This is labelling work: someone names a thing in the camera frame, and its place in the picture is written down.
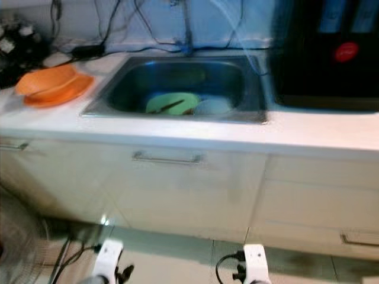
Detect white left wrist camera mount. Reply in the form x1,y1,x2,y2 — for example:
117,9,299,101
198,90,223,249
98,239,125,283

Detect stainless steel sink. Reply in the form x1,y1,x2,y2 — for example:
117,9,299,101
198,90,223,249
82,55,268,124

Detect black kitchen appliance red badge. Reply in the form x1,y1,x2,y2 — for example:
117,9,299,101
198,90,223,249
269,0,379,110

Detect metal sink faucet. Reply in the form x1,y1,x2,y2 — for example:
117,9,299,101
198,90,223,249
181,0,196,57

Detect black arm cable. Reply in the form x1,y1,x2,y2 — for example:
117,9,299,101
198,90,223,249
215,251,245,284
56,240,104,284

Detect brown wooden chopsticks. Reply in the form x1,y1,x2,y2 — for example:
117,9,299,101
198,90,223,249
157,99,184,113

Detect white bowl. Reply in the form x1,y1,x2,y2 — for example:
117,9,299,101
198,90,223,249
192,96,235,117

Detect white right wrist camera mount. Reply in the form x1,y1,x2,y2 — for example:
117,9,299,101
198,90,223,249
243,244,268,284

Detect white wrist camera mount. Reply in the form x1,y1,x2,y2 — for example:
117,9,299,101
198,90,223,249
98,239,125,283
243,244,268,284

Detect white kitchen base cabinet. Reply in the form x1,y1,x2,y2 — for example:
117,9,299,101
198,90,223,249
0,136,379,261

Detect grey wire guard floor fan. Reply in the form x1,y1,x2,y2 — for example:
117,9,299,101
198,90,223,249
0,189,48,284

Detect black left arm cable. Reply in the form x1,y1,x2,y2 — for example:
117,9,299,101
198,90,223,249
56,240,104,284

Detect black power adapter brick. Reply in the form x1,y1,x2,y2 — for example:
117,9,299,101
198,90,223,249
72,44,106,59

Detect green plastic plate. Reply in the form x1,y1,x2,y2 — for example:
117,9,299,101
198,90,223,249
145,93,200,115

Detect orange plastic plate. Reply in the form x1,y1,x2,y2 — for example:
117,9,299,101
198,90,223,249
24,74,95,108

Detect black charger with white label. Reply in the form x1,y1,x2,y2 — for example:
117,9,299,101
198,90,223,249
0,18,48,66

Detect orange plastic bowl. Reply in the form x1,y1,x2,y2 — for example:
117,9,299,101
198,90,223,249
15,64,81,97

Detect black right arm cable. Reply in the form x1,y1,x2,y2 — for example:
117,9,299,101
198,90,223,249
215,251,245,284

